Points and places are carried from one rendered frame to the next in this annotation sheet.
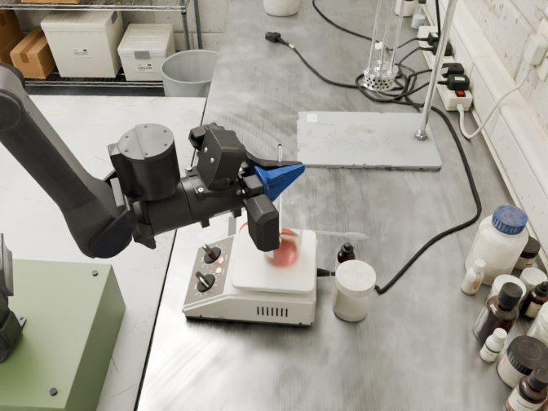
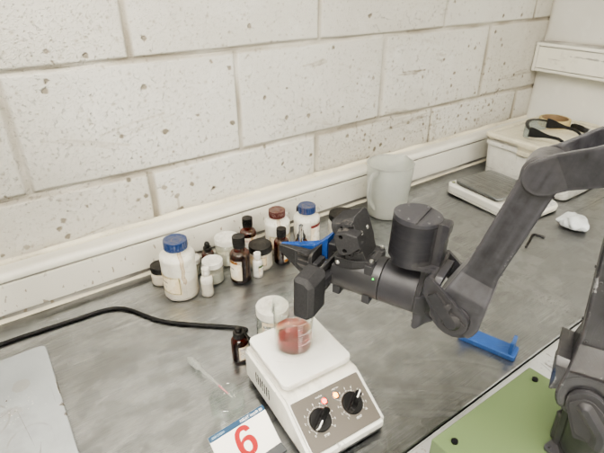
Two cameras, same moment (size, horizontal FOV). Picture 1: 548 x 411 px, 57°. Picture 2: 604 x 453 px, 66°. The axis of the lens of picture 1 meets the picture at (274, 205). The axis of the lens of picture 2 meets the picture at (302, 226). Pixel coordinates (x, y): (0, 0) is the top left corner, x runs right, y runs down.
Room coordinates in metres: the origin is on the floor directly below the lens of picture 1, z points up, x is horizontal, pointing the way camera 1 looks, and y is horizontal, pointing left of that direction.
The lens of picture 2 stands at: (0.81, 0.43, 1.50)
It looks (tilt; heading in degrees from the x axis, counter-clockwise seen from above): 29 degrees down; 233
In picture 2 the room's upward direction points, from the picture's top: straight up
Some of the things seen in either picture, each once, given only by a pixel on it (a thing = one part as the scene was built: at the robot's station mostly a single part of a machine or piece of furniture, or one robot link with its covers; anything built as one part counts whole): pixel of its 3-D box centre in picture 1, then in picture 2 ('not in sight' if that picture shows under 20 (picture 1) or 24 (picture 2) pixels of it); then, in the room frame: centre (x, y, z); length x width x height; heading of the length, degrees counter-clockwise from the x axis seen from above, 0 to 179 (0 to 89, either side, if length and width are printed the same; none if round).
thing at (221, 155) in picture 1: (214, 158); (357, 237); (0.46, 0.07, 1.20); 0.07 x 0.06 x 0.07; 25
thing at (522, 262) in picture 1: (523, 252); (161, 272); (0.57, -0.42, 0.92); 0.04 x 0.04 x 0.04
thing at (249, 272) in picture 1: (275, 258); (298, 349); (0.50, 0.00, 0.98); 0.12 x 0.12 x 0.01; 85
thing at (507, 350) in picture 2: not in sight; (489, 337); (0.17, 0.13, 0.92); 0.10 x 0.03 x 0.04; 107
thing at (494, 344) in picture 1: (494, 344); (257, 264); (0.39, -0.31, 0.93); 0.02 x 0.02 x 0.06
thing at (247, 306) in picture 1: (258, 276); (307, 379); (0.50, 0.02, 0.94); 0.22 x 0.13 x 0.08; 85
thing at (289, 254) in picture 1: (282, 236); (291, 325); (0.50, -0.01, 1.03); 0.07 x 0.06 x 0.08; 0
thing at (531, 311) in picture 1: (537, 298); (208, 255); (0.46, -0.40, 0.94); 0.03 x 0.03 x 0.07
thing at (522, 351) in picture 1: (523, 363); (260, 254); (0.36, -0.34, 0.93); 0.05 x 0.05 x 0.06
